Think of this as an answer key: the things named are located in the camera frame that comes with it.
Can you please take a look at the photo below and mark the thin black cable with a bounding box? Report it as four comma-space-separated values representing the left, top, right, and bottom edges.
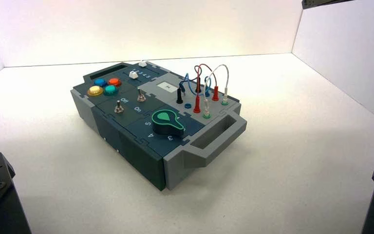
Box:
179, 80, 197, 91

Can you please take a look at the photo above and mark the black banana plug cable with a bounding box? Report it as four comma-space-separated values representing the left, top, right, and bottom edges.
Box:
184, 73, 207, 97

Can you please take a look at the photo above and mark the dark green rotary knob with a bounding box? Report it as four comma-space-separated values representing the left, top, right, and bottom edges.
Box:
151, 109, 186, 139

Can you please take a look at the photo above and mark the green round push button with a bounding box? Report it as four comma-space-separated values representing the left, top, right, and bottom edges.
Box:
103, 85, 119, 96

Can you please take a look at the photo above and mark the dark metal frame bar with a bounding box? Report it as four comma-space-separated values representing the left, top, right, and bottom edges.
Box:
302, 0, 355, 10

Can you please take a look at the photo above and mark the dark green grey control box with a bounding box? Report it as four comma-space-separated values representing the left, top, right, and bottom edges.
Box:
70, 59, 248, 191

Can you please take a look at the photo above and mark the yellow round push button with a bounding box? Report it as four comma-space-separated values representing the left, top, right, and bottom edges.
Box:
87, 85, 104, 97

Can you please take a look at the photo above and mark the thin red cable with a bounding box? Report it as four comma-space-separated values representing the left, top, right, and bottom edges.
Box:
194, 63, 218, 87

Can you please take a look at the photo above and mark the thin white cable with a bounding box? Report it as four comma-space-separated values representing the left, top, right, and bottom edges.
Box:
205, 64, 229, 99

